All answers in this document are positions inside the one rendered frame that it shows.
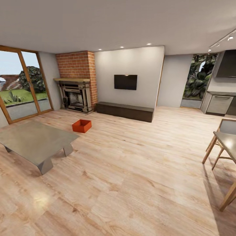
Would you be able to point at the storage box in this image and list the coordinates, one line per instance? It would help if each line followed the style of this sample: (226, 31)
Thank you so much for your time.
(81, 126)

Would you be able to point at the door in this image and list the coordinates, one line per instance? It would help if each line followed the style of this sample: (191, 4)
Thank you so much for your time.
(23, 89)

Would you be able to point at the cabinet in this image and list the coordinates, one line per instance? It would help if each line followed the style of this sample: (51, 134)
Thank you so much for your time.
(226, 65)
(126, 111)

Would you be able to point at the breakfast table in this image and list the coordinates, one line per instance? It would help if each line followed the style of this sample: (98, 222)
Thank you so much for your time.
(228, 141)

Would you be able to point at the coffee table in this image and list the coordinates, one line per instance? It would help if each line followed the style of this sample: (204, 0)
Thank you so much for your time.
(37, 143)

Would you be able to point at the dishwasher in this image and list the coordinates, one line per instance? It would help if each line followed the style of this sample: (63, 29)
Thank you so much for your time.
(219, 105)

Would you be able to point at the wall mounted tv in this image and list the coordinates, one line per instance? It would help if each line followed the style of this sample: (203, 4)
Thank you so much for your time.
(125, 82)

